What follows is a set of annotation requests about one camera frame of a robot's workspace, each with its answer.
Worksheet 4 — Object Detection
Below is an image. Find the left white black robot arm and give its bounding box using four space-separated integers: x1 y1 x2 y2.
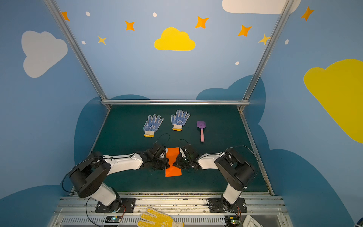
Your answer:
67 143 170 213

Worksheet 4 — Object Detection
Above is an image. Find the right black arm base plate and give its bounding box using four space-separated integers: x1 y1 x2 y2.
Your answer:
206 198 248 213

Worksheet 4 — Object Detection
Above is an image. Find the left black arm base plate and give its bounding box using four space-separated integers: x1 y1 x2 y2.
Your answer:
95 198 136 214

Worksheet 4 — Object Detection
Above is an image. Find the blue dotted work glove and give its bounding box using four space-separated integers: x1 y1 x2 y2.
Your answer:
143 114 164 138
171 109 191 131

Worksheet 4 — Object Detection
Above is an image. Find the left blue dotted work glove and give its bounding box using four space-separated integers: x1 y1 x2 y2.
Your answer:
143 114 164 138

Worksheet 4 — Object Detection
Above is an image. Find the right green circuit board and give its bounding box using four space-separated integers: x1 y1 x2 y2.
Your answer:
224 216 241 227

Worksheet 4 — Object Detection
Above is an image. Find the right aluminium frame post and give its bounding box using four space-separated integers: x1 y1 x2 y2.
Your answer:
238 0 295 113

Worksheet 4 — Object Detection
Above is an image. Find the green circuit board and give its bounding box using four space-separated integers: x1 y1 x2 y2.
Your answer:
105 216 123 223
224 216 241 227

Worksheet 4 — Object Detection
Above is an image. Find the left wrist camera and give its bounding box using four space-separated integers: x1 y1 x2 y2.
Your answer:
160 149 167 159

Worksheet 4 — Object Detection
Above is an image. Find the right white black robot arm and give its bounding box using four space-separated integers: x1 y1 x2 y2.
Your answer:
173 144 258 213

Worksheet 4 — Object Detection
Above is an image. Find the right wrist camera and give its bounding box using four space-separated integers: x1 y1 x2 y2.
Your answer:
180 148 186 159

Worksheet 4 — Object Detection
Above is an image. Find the right blue dotted work glove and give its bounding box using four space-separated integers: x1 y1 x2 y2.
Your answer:
171 109 191 131

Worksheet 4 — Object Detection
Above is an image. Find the purple pink spatula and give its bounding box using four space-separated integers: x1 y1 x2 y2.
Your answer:
197 121 206 143

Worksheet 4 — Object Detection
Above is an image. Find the left aluminium frame post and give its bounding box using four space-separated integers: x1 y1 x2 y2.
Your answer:
44 0 108 101

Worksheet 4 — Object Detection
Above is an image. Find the left green circuit board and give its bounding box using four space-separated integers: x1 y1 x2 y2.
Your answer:
105 216 123 223

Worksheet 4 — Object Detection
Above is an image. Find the yellow dotted work glove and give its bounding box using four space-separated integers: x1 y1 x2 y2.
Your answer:
137 207 185 227

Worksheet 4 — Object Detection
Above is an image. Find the orange square paper sheet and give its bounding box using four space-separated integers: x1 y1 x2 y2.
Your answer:
165 148 182 177

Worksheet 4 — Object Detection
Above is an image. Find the aluminium rear frame bar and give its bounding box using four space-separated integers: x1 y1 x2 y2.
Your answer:
101 99 250 106

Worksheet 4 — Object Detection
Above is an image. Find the white plastic object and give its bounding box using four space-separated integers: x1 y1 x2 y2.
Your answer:
242 215 263 227

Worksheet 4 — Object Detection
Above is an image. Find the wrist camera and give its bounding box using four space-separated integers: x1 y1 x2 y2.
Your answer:
160 149 167 159
180 148 186 159

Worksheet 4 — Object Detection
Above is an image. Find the aluminium frame post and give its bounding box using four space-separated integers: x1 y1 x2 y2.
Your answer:
44 0 108 101
238 0 295 113

